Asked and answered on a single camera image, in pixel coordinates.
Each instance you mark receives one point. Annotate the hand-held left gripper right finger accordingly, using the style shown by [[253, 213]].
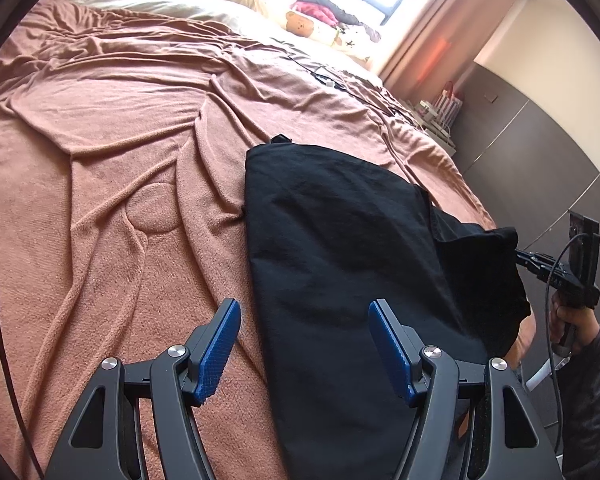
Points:
[[392, 350]]

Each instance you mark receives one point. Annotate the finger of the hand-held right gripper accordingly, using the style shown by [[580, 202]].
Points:
[[532, 261]]

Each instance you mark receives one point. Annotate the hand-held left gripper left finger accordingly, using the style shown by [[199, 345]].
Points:
[[220, 345]]

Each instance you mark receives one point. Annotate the black pants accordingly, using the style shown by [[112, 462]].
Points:
[[330, 260]]

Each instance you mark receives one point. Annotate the person's right forearm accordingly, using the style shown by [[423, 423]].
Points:
[[595, 400]]

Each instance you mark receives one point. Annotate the person's right hand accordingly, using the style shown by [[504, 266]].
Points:
[[582, 327]]

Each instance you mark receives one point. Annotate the white tube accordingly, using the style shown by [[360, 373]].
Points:
[[540, 375]]

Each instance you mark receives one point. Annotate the striped gift bag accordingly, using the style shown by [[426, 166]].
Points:
[[447, 105]]

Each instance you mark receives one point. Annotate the brown fleece blanket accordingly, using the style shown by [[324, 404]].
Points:
[[105, 160]]

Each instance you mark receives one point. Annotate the pink-brown curtain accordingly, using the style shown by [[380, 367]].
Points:
[[455, 25]]

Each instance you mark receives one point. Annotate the bear print pillow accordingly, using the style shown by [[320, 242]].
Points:
[[305, 27]]

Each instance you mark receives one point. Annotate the red cloth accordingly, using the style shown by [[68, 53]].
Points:
[[315, 12]]

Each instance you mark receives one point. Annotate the beige duvet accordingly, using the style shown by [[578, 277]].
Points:
[[180, 10]]

